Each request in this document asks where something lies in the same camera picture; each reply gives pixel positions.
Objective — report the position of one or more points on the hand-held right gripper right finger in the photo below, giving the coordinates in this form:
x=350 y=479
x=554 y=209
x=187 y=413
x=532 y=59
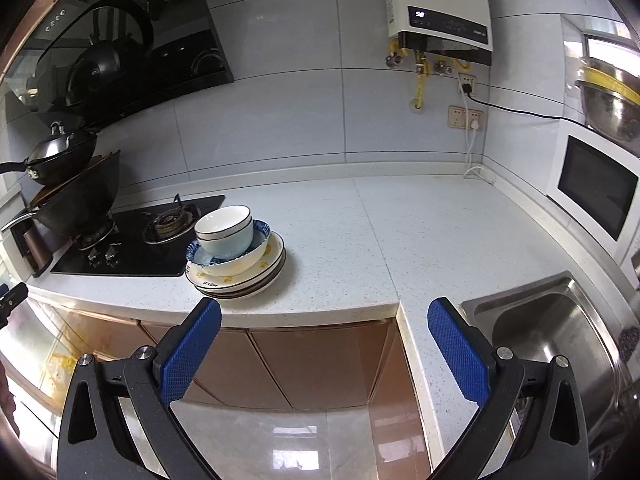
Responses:
x=455 y=350

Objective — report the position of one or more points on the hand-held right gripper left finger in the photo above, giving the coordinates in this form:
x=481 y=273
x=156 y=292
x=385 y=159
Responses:
x=192 y=350

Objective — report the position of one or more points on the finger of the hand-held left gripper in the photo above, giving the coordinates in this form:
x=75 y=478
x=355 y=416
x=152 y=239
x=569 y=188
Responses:
x=15 y=296

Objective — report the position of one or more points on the white plate with yellow print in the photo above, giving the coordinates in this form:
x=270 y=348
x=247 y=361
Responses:
x=220 y=280

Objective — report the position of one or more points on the white bowl with dark rim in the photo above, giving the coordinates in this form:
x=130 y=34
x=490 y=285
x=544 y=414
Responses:
x=225 y=240

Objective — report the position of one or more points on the pale blue patterned bowl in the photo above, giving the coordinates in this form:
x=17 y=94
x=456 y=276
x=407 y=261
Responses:
x=262 y=237

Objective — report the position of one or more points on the brown cabinet door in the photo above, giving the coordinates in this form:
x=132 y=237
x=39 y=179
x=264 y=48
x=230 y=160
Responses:
x=230 y=375
x=320 y=365
x=400 y=385

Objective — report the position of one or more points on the stove knob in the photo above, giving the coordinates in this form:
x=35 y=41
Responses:
x=113 y=254
x=93 y=258

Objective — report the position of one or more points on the stainless steel sink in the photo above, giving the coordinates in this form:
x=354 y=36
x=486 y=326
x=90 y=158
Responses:
x=545 y=330

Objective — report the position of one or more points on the metal stove burner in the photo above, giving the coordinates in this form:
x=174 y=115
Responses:
x=167 y=225
x=95 y=237

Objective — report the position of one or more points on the black glass gas stove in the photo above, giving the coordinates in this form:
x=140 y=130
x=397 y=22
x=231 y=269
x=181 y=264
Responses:
x=135 y=260

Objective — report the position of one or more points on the large black wok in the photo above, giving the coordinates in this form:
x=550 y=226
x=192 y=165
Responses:
x=80 y=200

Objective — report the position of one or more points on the black frying pan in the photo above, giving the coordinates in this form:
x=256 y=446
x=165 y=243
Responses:
x=60 y=152

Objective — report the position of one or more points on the white microwave oven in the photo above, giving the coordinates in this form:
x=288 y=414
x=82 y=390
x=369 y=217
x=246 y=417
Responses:
x=595 y=185

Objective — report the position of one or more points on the steel bowl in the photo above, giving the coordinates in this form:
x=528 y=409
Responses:
x=615 y=115

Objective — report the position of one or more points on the black range hood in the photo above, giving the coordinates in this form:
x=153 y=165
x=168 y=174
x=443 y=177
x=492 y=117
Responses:
x=175 y=60

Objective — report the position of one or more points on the white double wall socket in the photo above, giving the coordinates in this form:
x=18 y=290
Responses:
x=465 y=117

